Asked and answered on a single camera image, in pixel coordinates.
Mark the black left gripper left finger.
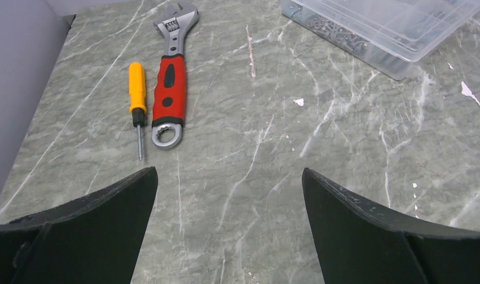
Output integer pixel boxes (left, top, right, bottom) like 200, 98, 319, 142
0, 167, 158, 283

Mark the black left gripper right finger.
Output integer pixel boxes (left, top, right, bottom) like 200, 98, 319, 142
302, 168, 480, 283

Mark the clear plastic screw box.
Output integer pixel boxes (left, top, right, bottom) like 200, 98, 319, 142
281, 0, 480, 80

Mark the small yellow handled screwdriver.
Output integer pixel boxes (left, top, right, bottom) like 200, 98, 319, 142
129, 62, 147, 161

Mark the red handled adjustable wrench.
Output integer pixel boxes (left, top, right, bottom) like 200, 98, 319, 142
152, 1, 199, 150

